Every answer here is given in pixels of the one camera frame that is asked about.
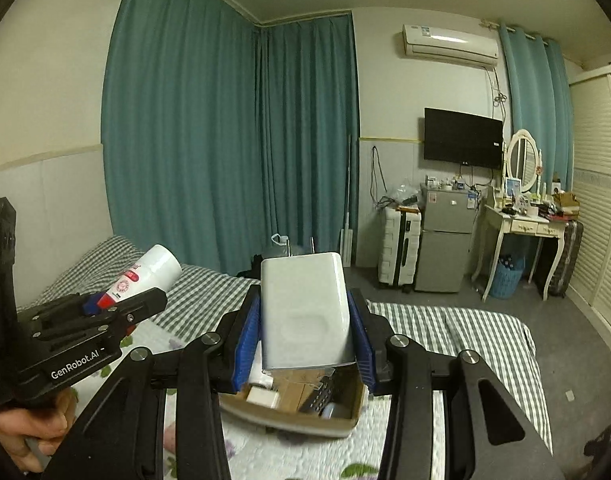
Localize dark suitcase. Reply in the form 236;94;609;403
538;219;585;297

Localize grey two-door fridge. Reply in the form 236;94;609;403
414;183;481;294

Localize white oval vanity mirror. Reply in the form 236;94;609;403
505;129;542;195

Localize grey checkered bedsheet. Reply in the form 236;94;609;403
16;235;553;453

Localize dark patterned clothing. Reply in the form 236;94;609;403
583;420;611;480

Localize white air conditioner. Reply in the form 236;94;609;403
402;23;500;67

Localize white ribbed suitcase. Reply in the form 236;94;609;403
377;206;423;294

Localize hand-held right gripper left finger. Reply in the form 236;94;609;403
40;284;262;480

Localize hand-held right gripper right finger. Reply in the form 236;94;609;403
348;289;569;480

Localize white tube with red cap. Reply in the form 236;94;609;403
96;244;184;312

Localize white power charger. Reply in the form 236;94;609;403
260;236;357;373

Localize black wall television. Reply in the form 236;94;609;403
424;107;504;171

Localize white cylindrical bottle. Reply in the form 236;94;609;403
246;355;282;409

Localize blue plastic basket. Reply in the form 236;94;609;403
488;255;526;299

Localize teal curtain beside wardrobe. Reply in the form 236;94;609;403
498;20;573;196

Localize cream louvred wardrobe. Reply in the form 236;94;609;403
568;50;611;346

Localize cardboard box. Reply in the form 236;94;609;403
218;365;371;439

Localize narrow teal curtain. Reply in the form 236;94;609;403
256;12;360;273

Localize person's left hand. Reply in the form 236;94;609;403
0;389;79;473

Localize clear water jug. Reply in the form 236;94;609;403
263;234;311;261

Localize white floral quilted mat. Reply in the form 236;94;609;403
70;310;451;480

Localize black wall cables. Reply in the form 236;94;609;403
369;146;393;211

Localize dark ribbed object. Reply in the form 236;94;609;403
300;377;336;413

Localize wide teal curtain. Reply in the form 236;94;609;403
102;0;266;278

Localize clear plastic bag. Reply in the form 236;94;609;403
385;180;420;208

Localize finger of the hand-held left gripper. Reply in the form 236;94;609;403
16;293;102;329
33;287;168;357

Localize brown cardboard boxes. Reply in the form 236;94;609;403
550;191;581;221

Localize white dressing table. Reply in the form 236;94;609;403
470;195;571;303

